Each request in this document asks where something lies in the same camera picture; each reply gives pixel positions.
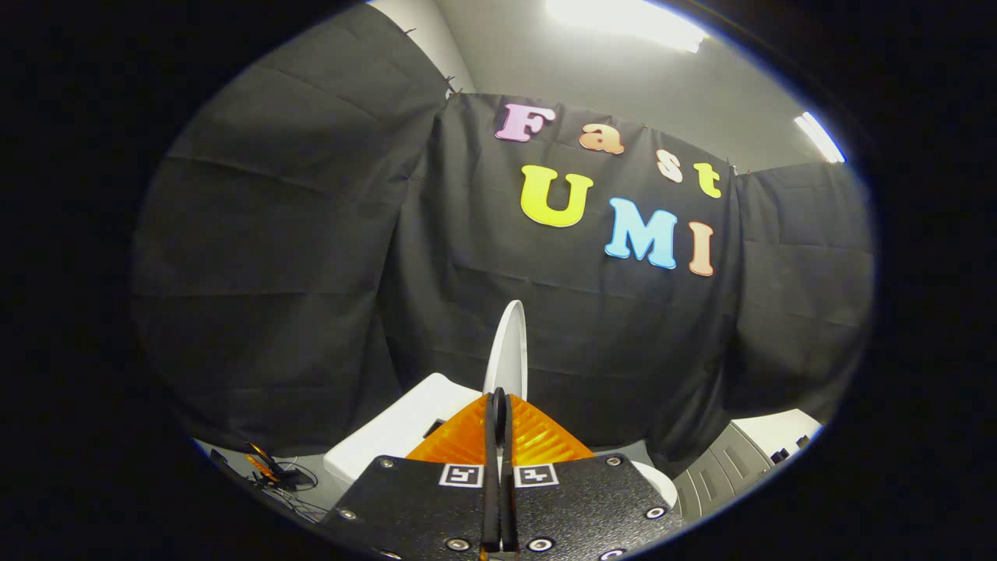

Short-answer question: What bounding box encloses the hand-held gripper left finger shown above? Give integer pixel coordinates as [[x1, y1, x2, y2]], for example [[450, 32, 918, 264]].
[[319, 387, 503, 558]]

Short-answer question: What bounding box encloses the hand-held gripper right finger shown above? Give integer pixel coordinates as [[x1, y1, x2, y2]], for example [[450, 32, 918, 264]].
[[502, 390, 686, 559]]

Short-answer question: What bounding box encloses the white toilet lid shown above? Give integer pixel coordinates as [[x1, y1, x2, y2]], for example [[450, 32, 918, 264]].
[[483, 300, 529, 402]]

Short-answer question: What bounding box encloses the white toilet body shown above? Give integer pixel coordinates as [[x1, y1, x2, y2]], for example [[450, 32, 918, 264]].
[[323, 372, 678, 509]]

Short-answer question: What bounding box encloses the grey cabinet with white top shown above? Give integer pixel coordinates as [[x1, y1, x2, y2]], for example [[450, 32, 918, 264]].
[[674, 409, 824, 521]]

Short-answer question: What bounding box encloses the black backdrop cloth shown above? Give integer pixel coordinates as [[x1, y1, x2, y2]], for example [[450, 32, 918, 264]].
[[131, 0, 875, 468]]

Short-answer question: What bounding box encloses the small ceiling light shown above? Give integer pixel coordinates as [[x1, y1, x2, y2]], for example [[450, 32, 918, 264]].
[[794, 111, 847, 164]]

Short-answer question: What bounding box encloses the large ceiling light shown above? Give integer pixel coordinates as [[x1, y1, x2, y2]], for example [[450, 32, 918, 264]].
[[545, 0, 706, 54]]

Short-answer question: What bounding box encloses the bundle of cables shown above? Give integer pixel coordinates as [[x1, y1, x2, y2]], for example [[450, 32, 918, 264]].
[[209, 440, 329, 524]]

